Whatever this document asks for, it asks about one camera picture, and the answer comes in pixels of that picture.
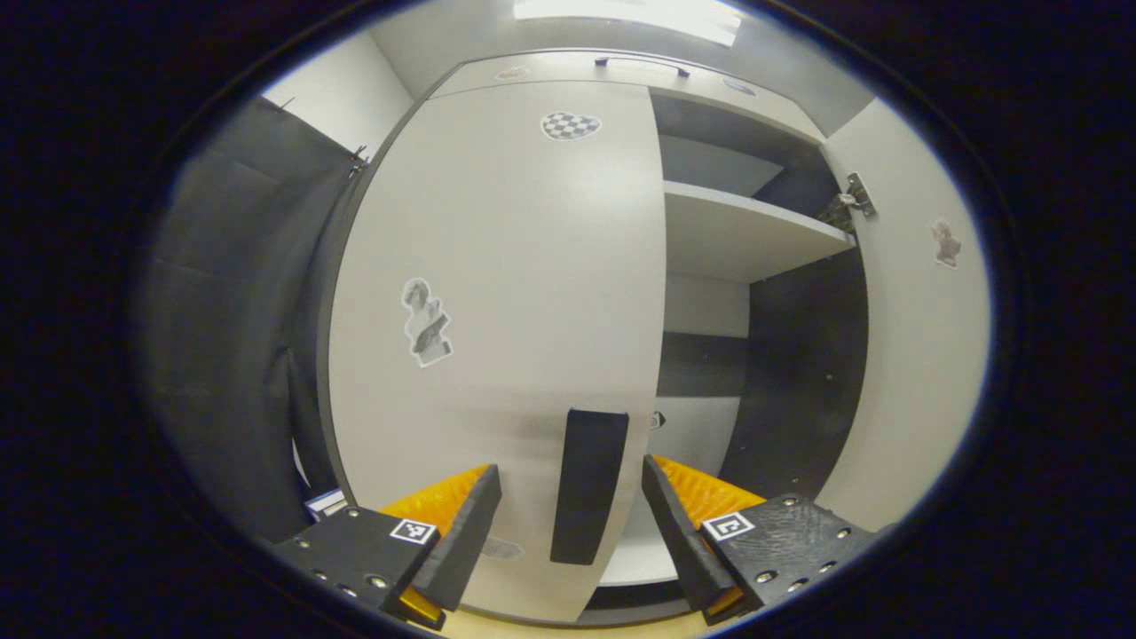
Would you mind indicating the cabinet door with box stickers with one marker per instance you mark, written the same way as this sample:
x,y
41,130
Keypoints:
x,y
914,373

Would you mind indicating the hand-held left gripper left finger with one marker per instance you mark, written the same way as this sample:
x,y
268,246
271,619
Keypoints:
x,y
466,541

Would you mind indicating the white cabinet inner shelf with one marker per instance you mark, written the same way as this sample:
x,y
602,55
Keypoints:
x,y
737,235

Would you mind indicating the cabinet door with checkered sticker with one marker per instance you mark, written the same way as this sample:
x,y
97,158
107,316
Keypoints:
x,y
515,266

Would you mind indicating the black backdrop cloth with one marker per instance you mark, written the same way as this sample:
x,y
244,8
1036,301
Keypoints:
x,y
222,355

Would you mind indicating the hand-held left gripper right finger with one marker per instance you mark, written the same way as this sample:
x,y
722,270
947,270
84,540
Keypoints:
x,y
683,546

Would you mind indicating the grey double-door shoe cabinet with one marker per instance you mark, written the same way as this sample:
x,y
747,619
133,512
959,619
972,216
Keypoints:
x,y
799,382

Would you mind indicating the white and dark book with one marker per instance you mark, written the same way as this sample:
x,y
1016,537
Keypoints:
x,y
327,506

